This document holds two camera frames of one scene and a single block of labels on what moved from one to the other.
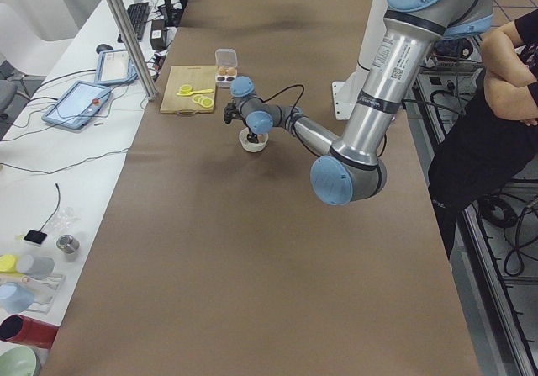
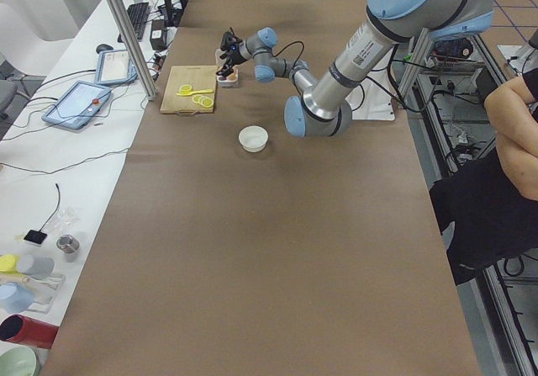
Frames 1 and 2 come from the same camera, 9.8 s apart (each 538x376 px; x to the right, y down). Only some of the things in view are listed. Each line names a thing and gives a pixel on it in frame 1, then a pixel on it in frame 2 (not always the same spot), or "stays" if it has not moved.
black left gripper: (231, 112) -> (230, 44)
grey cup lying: (36, 267) stays
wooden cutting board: (198, 77) stays
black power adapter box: (158, 34) stays
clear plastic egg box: (226, 66) stays
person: (499, 135) -> (489, 212)
